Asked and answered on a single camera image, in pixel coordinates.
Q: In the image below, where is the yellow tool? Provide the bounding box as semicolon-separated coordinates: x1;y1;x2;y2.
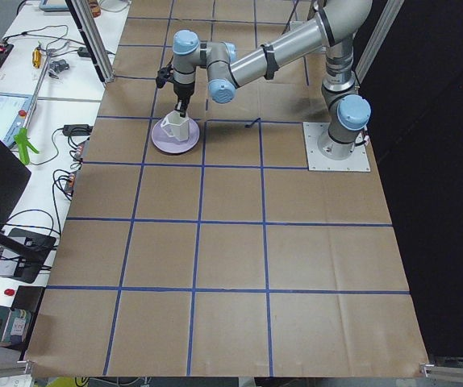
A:
31;47;42;69

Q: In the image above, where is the black power adapter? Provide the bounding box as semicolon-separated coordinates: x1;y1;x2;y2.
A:
62;124;93;137

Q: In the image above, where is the white faceted cup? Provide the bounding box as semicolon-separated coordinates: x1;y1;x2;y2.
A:
161;110;190;142

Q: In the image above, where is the aluminium frame post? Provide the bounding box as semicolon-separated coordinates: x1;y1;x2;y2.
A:
65;0;115;84

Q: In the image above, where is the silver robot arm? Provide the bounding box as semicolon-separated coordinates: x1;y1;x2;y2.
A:
152;0;372;160

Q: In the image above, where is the green grabber stick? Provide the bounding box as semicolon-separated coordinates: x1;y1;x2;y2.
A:
14;49;52;165

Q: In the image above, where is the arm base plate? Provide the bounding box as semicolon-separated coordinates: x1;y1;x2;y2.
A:
302;122;371;173

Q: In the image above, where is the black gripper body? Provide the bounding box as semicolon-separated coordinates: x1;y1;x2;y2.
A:
156;66;194;106

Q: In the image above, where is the teach pendant tablet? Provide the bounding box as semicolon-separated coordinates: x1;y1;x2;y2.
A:
0;92;31;148

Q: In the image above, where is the lavender plate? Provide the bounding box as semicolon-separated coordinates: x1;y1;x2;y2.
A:
151;119;200;154

